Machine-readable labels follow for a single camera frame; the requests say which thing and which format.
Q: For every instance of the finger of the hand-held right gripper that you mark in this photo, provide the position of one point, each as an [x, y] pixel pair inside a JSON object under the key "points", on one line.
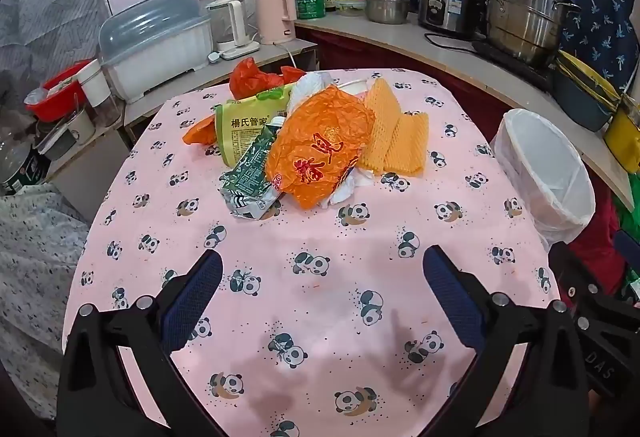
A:
{"points": [[567, 267], [627, 247]]}

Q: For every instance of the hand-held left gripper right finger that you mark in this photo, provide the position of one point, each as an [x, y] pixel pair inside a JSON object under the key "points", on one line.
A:
{"points": [[452, 292]]}

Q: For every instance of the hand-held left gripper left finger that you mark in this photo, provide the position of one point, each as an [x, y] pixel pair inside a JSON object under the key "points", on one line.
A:
{"points": [[192, 297]]}

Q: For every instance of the bin with white liner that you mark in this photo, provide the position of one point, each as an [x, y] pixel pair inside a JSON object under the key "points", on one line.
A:
{"points": [[545, 167]]}

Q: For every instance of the silver-green foil wrapper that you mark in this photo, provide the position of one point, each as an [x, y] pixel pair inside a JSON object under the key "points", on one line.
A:
{"points": [[250, 172]]}

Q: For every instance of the orange foam net sheet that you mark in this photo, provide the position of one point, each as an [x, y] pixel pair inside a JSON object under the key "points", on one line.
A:
{"points": [[382, 117], [410, 142]]}

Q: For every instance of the yellow-green plastic packaging bag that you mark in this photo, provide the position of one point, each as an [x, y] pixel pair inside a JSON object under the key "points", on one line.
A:
{"points": [[240, 127]]}

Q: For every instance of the orange plastic bag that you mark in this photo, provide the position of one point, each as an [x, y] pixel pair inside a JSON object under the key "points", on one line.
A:
{"points": [[320, 142]]}

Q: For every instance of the pink floral paper cup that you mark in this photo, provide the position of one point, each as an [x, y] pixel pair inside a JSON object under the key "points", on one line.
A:
{"points": [[356, 87]]}

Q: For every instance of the red cloth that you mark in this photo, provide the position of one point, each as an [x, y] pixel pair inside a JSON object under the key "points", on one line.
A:
{"points": [[597, 247]]}

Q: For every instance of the green plastic bag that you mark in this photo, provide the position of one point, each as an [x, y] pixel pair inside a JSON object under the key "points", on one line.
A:
{"points": [[629, 217]]}

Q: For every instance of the yellow enamel pot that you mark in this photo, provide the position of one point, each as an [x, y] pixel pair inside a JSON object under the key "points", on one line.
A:
{"points": [[622, 137]]}

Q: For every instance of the pink panda print tablecloth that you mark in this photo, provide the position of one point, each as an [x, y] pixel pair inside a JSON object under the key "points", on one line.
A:
{"points": [[310, 237]]}

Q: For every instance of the white crumpled paper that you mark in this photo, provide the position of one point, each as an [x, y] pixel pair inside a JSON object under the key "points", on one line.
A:
{"points": [[350, 187]]}

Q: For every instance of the dark blue enamel pot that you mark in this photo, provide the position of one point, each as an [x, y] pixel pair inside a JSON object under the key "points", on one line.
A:
{"points": [[580, 102]]}

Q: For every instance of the grey floral bed sheet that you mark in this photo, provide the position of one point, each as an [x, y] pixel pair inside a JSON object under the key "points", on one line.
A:
{"points": [[35, 277]]}

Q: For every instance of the small orange plastic wrapper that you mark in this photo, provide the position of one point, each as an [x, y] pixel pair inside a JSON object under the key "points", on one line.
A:
{"points": [[200, 129]]}

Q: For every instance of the black induction cooker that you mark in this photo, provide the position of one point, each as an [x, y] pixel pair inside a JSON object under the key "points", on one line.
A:
{"points": [[515, 64]]}

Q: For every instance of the red plastic basin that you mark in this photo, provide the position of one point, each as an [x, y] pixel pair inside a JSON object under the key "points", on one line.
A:
{"points": [[50, 109]]}

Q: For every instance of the clear crumpled plastic bag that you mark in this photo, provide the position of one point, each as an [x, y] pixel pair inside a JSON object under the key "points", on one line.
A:
{"points": [[310, 87]]}

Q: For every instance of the white covered dish rack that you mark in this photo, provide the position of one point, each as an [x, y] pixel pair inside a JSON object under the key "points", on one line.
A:
{"points": [[155, 57]]}

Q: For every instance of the large steel steamer pot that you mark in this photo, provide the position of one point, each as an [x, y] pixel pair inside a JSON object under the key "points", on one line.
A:
{"points": [[525, 22]]}

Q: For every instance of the curved kitchen counter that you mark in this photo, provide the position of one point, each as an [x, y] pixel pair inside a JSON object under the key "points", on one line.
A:
{"points": [[400, 34]]}

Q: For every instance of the glass electric kettle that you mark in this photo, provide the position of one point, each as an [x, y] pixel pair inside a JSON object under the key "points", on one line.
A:
{"points": [[225, 22]]}

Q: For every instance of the steel rice cooker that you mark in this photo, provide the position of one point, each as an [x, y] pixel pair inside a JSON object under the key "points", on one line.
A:
{"points": [[445, 7]]}

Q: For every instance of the small steel pot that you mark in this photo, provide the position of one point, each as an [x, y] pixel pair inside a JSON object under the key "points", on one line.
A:
{"points": [[385, 9]]}

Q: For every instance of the pink electric kettle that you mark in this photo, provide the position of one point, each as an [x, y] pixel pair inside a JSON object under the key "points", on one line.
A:
{"points": [[272, 12]]}

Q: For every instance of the clear lidded food container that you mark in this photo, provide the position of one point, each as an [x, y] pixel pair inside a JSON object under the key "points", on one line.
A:
{"points": [[350, 7]]}

